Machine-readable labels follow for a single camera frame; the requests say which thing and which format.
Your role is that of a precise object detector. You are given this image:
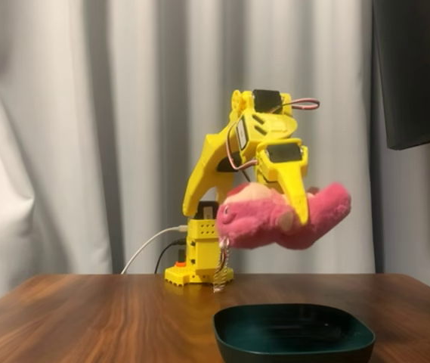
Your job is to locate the dark hanging monitor panel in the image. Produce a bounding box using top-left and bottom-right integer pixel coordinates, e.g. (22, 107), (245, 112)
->
(372, 0), (430, 151)

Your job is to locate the dark green plastic bin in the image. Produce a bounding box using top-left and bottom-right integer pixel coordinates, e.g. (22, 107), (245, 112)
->
(212, 303), (376, 363)

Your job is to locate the yellow gripper, black servo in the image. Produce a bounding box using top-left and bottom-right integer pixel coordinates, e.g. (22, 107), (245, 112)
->
(253, 138), (310, 227)

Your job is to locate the red white servo wire loop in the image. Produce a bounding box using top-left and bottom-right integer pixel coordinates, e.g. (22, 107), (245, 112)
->
(280, 98), (320, 113)

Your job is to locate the pink strawberry bear plush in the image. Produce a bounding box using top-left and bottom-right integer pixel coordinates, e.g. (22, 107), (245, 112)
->
(214, 181), (352, 294)

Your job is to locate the white power cable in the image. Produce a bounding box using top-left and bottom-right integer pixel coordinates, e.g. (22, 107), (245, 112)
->
(120, 225), (189, 275)

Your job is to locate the white pleated curtain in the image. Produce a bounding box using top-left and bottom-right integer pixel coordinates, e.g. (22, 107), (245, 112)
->
(0, 0), (430, 315)

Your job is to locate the yellow robot arm with base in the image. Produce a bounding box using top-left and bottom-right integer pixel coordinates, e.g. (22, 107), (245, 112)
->
(164, 88), (299, 285)

